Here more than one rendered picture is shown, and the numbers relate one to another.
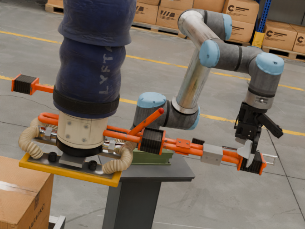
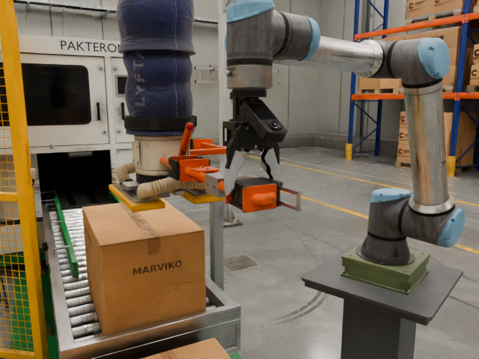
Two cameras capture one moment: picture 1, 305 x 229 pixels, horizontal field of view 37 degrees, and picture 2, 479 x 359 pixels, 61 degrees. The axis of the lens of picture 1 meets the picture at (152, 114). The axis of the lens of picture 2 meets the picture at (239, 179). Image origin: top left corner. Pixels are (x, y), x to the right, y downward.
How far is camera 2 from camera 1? 1.56 m
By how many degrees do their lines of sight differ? 59
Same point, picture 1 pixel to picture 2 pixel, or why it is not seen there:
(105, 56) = (135, 62)
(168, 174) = (386, 301)
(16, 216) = (110, 242)
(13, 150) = not seen: hidden behind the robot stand
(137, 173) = (343, 286)
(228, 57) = not seen: hidden behind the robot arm
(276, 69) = (234, 11)
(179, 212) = not seen: outside the picture
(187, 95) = (415, 181)
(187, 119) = (427, 223)
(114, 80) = (153, 92)
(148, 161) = (373, 279)
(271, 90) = (236, 50)
